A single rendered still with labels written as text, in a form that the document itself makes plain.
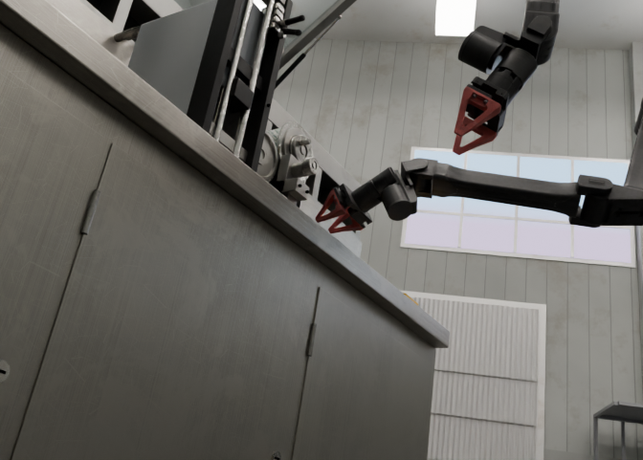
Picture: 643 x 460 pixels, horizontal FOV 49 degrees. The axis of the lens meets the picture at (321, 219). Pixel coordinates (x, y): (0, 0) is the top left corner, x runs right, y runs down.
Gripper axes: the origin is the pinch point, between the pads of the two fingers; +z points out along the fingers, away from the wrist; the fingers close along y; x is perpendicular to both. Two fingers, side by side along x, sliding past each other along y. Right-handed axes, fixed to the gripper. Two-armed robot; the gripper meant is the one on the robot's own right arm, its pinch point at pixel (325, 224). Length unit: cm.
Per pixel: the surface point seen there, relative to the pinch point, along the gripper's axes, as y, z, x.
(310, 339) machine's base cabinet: -25.8, 2.0, -40.7
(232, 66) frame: -44.8, -9.1, 7.2
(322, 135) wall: 494, 116, 537
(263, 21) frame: -39.1, -16.6, 20.9
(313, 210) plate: 50, 18, 49
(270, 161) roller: -14.2, 2.0, 12.7
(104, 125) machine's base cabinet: -76, -3, -31
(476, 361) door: 576, 87, 210
